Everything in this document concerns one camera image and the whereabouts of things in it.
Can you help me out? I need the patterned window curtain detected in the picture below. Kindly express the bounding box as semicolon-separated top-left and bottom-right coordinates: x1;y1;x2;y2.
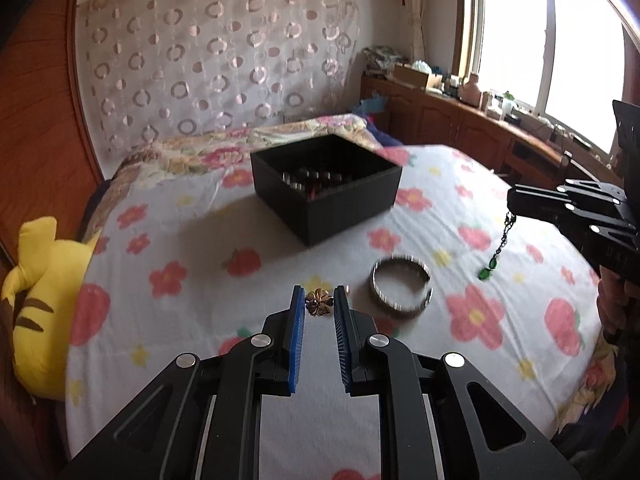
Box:
395;0;432;64

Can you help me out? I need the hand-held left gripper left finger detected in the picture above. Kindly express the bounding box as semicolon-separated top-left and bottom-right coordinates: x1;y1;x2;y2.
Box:
60;285;307;480

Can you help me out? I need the person's right hand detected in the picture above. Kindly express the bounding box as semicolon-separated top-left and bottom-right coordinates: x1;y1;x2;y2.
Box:
597;265;640;347

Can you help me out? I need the large window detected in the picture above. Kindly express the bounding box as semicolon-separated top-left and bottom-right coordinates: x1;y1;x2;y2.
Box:
455;0;632;157

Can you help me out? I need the floral quilt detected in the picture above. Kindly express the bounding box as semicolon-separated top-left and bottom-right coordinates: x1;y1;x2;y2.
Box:
82;114;387;233

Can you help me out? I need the black box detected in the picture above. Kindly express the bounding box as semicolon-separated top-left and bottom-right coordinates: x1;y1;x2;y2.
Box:
250;133;404;247

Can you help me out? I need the open cardboard box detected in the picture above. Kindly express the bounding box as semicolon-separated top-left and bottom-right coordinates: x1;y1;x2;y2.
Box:
392;62;442;90

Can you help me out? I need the long wooden cabinet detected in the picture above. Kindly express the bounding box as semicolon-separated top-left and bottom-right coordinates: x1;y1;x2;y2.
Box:
360;75;621;182

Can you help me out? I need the strawberry print blanket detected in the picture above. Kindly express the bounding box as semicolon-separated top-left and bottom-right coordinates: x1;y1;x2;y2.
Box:
65;145;607;480

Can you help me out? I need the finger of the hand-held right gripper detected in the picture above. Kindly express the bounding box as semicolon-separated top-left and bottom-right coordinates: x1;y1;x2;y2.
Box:
506;179;632;211
506;202;638;252

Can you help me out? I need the green pendant necklace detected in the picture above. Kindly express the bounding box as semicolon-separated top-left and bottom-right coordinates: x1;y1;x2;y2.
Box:
476;209;519;282

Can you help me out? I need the dark blue blanket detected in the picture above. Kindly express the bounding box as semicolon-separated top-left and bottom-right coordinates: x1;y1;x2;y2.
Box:
366;115;417;150

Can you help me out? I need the circle patterned wall cloth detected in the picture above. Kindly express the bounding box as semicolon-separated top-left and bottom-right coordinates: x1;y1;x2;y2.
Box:
75;0;362;155

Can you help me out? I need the gold flower brooch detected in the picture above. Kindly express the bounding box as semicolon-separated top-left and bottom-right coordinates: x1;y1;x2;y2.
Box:
305;287;336;319

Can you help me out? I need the pile of patterned cloth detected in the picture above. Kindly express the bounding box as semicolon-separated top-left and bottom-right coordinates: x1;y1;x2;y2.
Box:
362;46;409;79

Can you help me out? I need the blue plastic bag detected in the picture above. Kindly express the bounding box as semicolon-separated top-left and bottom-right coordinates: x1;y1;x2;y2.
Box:
357;92;389;114

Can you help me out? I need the yellow striped plush toy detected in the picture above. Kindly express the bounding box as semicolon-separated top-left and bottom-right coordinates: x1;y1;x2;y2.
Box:
0;216;102;402

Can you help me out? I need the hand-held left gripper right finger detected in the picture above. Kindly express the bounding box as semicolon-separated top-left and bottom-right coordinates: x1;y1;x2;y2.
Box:
333;285;582;480

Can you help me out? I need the silver metal bangle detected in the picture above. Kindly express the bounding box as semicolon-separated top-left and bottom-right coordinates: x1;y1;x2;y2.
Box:
369;256;434;317

